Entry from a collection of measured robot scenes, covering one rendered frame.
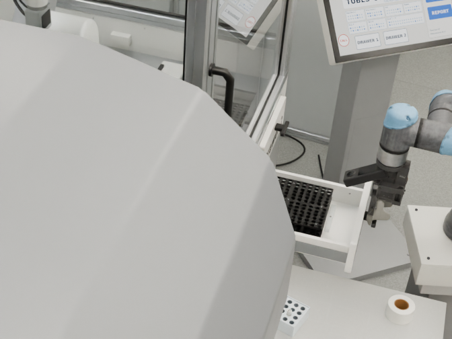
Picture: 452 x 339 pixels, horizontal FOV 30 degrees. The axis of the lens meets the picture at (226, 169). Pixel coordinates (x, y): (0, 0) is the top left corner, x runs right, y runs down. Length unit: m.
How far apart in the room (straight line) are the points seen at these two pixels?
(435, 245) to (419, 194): 1.54
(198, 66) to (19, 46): 0.47
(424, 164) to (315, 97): 0.61
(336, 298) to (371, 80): 1.08
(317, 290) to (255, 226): 1.14
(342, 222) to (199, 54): 0.95
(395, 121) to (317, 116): 1.96
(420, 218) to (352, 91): 0.81
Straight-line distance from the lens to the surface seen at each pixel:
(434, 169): 4.07
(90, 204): 0.97
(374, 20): 2.92
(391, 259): 3.49
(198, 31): 1.54
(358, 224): 2.24
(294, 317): 2.16
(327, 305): 2.24
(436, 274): 2.34
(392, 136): 2.10
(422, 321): 2.27
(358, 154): 3.29
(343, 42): 2.84
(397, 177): 2.19
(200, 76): 1.59
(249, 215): 1.13
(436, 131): 2.09
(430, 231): 2.41
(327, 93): 3.94
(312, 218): 2.27
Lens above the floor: 2.38
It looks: 38 degrees down
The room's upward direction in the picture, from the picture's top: 5 degrees clockwise
